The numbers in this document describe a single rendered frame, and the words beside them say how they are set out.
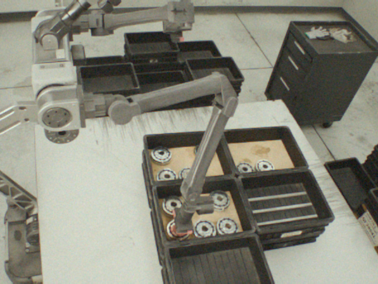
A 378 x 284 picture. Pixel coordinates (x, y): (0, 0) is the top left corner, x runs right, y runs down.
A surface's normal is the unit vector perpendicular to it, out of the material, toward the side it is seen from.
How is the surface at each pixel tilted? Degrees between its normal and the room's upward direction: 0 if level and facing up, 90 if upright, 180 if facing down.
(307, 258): 0
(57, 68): 0
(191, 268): 0
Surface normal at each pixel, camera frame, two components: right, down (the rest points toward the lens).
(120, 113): 0.32, 0.36
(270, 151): 0.15, -0.66
